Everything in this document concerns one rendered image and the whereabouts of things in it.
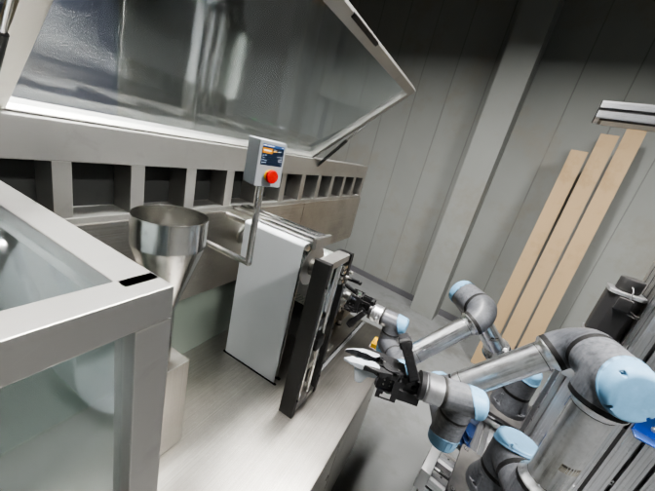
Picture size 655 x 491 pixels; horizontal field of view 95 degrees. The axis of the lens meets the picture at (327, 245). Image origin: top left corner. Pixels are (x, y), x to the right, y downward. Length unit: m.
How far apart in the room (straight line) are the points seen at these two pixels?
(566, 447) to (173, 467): 0.94
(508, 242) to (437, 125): 1.63
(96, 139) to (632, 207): 3.94
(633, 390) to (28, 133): 1.25
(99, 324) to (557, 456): 0.97
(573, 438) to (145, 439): 0.88
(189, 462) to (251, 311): 0.44
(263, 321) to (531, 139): 3.47
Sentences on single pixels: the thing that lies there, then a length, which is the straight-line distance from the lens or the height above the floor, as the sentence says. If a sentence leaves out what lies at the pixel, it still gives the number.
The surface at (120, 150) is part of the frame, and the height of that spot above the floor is 1.61.
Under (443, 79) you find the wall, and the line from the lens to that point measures 4.34.
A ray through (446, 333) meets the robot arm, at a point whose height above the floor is 1.17.
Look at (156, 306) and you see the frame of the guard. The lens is 0.27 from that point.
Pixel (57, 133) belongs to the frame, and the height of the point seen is 1.63.
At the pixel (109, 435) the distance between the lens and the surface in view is 0.35.
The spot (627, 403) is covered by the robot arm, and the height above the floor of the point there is 1.39.
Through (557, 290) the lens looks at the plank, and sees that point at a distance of 3.44.
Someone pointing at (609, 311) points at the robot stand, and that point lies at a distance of 1.25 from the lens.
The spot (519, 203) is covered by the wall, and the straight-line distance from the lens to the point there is 3.94.
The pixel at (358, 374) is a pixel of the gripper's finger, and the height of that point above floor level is 1.21.
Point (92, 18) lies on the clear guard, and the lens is 0.67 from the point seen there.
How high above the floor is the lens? 1.73
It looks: 18 degrees down
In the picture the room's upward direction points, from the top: 14 degrees clockwise
